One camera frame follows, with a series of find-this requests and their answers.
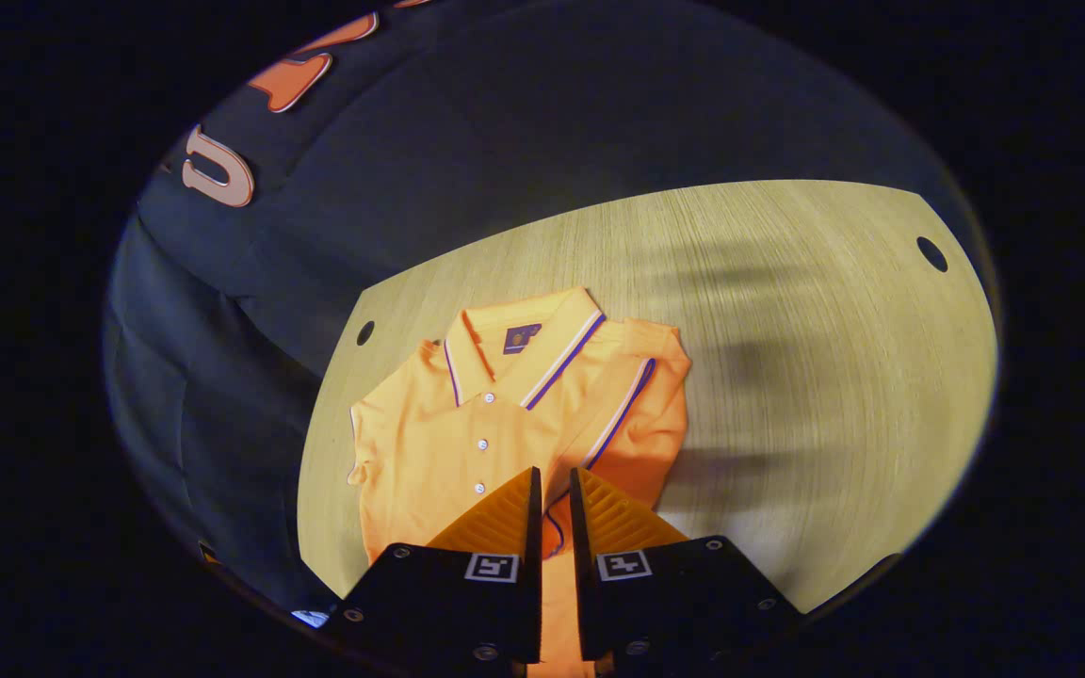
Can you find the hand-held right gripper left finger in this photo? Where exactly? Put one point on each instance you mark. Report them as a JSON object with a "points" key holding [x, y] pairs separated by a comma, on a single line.
{"points": [[448, 603]]}

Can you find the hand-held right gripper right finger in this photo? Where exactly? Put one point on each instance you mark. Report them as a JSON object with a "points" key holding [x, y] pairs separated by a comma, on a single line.
{"points": [[674, 603]]}

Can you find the orange polo T-shirt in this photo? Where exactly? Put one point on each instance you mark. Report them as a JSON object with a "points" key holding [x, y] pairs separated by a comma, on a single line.
{"points": [[448, 452]]}

